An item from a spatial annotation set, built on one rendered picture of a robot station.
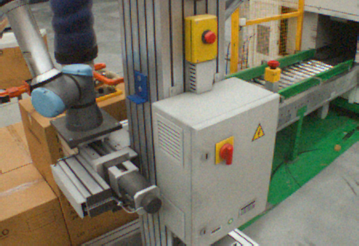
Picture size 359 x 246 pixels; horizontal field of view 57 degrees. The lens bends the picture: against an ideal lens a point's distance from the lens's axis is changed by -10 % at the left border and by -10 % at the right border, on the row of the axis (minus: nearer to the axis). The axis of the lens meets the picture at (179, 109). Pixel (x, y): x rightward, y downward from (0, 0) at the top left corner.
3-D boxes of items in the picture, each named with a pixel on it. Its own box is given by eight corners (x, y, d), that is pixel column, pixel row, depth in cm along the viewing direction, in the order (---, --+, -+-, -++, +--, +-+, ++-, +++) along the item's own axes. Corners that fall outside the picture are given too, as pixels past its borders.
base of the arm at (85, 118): (110, 123, 136) (106, 99, 131) (74, 135, 127) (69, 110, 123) (93, 110, 146) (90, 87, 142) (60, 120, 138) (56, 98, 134)
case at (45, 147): (115, 130, 233) (110, 71, 216) (153, 155, 206) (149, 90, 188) (32, 163, 198) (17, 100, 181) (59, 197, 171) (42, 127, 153)
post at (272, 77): (257, 200, 246) (272, 66, 203) (264, 205, 242) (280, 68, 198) (251, 205, 243) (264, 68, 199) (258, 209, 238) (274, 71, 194)
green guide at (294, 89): (349, 66, 336) (351, 58, 332) (358, 69, 328) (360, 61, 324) (248, 114, 246) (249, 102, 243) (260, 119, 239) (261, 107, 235)
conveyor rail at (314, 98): (354, 82, 336) (357, 65, 328) (359, 84, 333) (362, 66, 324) (175, 179, 207) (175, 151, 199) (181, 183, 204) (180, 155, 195)
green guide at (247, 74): (306, 54, 373) (307, 46, 370) (314, 55, 366) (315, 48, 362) (197, 90, 284) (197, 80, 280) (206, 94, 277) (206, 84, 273)
